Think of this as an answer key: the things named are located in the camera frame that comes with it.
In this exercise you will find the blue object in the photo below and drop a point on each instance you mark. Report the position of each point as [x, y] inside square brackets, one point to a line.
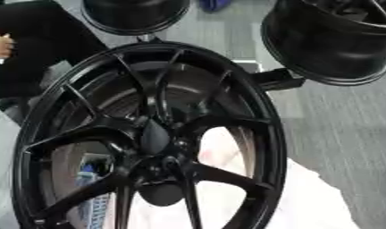
[214, 4]

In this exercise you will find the person's hand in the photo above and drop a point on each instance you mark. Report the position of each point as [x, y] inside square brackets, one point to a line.
[0, 46]

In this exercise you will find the black stand bracket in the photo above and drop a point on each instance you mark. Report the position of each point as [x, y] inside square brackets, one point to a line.
[277, 79]

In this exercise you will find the person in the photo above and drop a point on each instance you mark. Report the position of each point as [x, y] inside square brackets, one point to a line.
[40, 38]

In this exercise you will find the black spoked wheel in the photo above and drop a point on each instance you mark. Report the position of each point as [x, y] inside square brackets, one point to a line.
[165, 140]

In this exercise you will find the black wheel rim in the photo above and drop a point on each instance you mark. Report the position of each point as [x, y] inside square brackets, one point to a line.
[331, 38]
[131, 13]

